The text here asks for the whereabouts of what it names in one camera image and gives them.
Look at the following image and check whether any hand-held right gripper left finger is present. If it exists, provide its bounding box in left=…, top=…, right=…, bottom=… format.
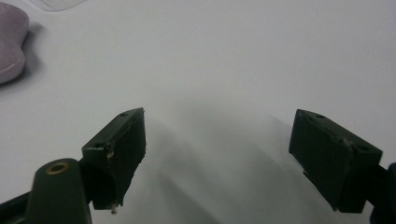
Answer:
left=81, top=107, right=148, bottom=215

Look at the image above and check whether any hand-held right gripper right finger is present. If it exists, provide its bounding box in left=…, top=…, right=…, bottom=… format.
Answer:
left=288, top=108, right=384, bottom=215

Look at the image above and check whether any pink plush cushion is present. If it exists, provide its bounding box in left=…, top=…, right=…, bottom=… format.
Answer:
left=0, top=2, right=31, bottom=86

